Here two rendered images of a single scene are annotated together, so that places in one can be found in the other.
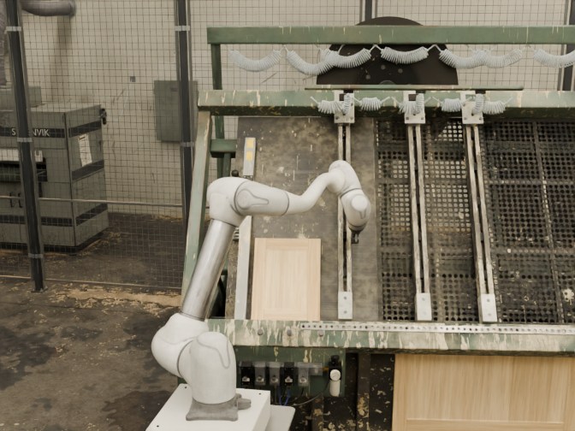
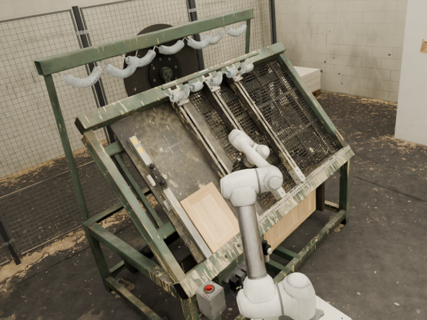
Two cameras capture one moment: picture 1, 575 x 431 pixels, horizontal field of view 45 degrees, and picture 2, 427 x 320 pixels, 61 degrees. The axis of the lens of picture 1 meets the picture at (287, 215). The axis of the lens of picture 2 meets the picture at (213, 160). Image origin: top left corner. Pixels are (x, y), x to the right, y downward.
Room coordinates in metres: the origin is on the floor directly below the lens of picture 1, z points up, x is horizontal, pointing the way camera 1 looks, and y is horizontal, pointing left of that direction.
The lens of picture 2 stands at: (1.50, 1.44, 2.53)
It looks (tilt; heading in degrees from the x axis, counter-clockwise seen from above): 27 degrees down; 315
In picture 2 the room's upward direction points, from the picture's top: 9 degrees counter-clockwise
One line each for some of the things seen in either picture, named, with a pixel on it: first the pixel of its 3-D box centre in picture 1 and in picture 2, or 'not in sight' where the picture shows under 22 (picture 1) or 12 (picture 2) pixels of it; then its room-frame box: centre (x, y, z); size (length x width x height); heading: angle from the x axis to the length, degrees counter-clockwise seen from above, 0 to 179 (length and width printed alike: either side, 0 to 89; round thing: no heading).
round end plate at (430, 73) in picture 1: (387, 90); (165, 73); (3.92, -0.56, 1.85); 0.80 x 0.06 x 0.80; 87
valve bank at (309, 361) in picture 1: (287, 379); (251, 270); (2.75, 0.00, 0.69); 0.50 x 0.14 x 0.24; 87
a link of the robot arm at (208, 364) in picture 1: (211, 363); (297, 294); (2.22, 0.27, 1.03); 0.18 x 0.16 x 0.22; 44
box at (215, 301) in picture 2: not in sight; (211, 300); (2.70, 0.44, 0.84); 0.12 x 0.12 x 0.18; 87
